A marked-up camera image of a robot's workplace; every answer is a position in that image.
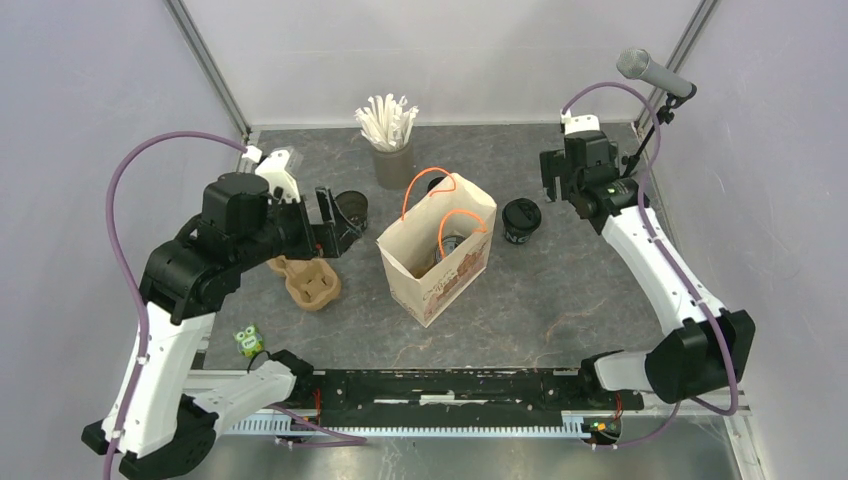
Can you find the grey microphone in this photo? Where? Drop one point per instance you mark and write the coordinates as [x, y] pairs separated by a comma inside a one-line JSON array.
[[637, 64]]

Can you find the green owl number tile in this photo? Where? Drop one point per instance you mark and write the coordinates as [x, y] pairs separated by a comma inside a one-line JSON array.
[[249, 341]]

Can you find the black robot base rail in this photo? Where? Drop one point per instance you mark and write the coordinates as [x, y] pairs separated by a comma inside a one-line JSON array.
[[455, 401]]

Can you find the black coffee cup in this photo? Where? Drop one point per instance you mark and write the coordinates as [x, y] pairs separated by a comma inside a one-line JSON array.
[[521, 218], [447, 245]]

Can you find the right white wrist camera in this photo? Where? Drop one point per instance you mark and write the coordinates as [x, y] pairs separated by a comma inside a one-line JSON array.
[[572, 124]]

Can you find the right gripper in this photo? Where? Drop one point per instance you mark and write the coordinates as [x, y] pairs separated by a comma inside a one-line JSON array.
[[552, 166]]

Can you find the brown paper takeout bag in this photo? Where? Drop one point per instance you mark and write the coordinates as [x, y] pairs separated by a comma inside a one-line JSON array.
[[456, 206]]

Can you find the white wrapped straws bundle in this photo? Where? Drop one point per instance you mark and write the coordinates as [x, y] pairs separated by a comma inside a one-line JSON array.
[[386, 122]]

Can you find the black microphone stand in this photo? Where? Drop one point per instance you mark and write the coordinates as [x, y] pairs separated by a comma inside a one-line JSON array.
[[665, 115]]

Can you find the grey straw holder cup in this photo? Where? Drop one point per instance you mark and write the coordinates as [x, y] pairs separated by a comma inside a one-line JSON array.
[[394, 170]]

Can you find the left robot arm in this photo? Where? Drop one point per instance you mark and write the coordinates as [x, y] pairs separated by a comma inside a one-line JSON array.
[[161, 431]]

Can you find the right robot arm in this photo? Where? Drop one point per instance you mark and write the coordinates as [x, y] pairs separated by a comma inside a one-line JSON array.
[[705, 346]]

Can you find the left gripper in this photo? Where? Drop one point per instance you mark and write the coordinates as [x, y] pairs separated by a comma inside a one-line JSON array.
[[323, 239]]

